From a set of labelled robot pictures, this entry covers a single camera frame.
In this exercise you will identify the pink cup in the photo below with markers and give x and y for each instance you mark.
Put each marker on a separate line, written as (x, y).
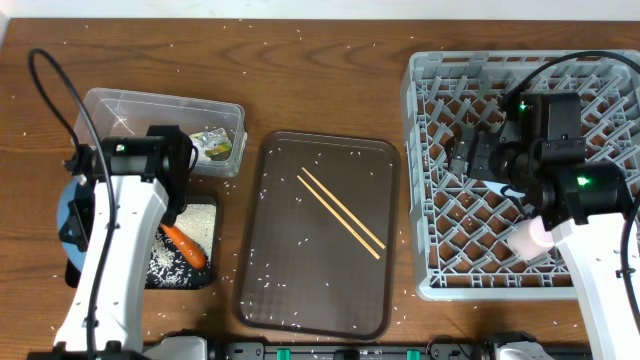
(530, 240)

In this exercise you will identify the clear plastic bin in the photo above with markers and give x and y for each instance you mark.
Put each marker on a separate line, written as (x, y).
(128, 113)

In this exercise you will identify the orange carrot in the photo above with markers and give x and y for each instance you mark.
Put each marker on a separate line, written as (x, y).
(186, 246)

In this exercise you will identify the wooden chopstick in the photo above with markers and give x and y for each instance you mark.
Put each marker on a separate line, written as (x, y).
(339, 218)
(345, 210)

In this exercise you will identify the green snack wrapper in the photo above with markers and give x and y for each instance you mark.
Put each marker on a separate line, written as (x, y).
(212, 144)

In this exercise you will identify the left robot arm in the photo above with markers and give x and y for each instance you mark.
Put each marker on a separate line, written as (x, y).
(138, 184)

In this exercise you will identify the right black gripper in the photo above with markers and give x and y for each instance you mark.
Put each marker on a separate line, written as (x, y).
(484, 143)

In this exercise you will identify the brown serving tray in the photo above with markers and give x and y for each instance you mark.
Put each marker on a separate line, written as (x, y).
(301, 270)

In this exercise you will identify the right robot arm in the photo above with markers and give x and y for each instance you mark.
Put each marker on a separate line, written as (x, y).
(586, 206)

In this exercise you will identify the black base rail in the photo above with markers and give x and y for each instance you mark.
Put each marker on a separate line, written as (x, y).
(510, 345)

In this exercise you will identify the large blue plate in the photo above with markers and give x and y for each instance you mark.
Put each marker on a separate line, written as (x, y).
(74, 220)

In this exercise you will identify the grey dishwasher rack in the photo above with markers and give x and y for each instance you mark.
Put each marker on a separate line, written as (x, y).
(459, 226)

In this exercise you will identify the black waste tray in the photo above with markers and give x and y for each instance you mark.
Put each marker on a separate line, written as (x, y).
(168, 267)

